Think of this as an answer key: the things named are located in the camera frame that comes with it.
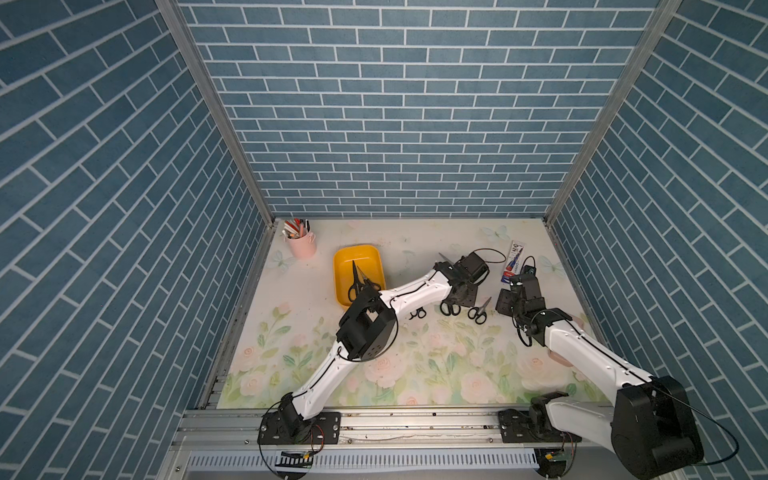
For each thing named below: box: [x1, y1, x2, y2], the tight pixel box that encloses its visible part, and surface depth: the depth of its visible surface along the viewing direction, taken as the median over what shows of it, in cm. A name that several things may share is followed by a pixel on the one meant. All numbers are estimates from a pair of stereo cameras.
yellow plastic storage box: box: [334, 245, 386, 307], surface depth 107 cm
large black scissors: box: [348, 260, 382, 302], surface depth 104 cm
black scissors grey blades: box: [440, 301, 461, 316], surface depth 97 cm
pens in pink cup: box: [282, 218, 310, 239], surface depth 106 cm
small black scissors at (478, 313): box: [467, 296, 492, 325], surface depth 96 cm
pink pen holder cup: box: [285, 231, 317, 259], surface depth 104 cm
